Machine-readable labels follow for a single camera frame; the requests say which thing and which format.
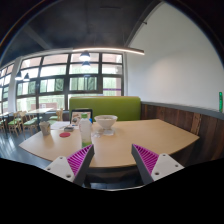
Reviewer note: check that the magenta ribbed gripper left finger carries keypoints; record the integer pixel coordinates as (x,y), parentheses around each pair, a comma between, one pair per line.
(74,167)

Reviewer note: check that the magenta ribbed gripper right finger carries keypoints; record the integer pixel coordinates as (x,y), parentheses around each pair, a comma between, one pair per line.
(153,166)

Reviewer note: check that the clear plastic water bottle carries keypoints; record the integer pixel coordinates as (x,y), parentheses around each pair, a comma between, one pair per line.
(85,130)

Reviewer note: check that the small dark object on table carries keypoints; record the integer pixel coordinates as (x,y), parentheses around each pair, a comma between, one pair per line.
(68,128)

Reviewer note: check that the white paper sheet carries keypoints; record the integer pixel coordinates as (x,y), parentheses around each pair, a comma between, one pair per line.
(59,125)

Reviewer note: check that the small paper cup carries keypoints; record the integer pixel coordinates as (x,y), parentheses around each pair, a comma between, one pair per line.
(45,128)

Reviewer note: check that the framed menu stand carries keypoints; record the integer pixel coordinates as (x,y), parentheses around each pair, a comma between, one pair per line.
(76,115)

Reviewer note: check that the white bowl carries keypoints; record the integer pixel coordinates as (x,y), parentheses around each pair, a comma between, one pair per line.
(106,121)

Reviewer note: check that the green upholstered bench backrest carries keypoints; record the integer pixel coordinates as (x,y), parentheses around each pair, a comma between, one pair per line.
(126,108)

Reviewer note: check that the background dining table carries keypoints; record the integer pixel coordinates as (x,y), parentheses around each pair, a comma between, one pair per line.
(38,112)

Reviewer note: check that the wooden chair green seat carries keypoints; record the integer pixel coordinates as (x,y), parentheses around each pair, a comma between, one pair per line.
(14,126)

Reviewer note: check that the green bottle on ledge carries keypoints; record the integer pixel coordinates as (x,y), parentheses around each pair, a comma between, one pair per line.
(220,102)

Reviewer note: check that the dark pendant lamp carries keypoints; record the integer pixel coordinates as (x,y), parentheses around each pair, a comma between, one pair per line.
(84,56)

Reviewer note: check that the long linear ceiling lamp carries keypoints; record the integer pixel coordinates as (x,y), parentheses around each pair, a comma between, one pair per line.
(115,49)

